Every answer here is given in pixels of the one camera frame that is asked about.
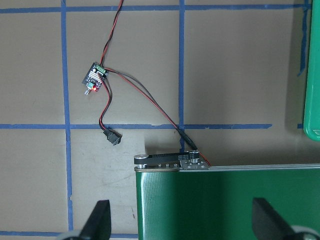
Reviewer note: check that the green conveyor belt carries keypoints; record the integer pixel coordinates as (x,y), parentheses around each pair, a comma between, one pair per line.
(181,197)

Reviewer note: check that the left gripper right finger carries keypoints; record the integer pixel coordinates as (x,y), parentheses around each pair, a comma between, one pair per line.
(267,224)

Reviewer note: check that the small red circuit board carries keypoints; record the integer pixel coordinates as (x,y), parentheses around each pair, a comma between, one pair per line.
(94,78)

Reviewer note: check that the green plastic tray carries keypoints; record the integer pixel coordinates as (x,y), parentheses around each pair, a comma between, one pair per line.
(311,121)

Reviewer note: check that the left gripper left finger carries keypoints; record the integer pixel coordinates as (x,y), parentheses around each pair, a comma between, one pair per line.
(99,225)

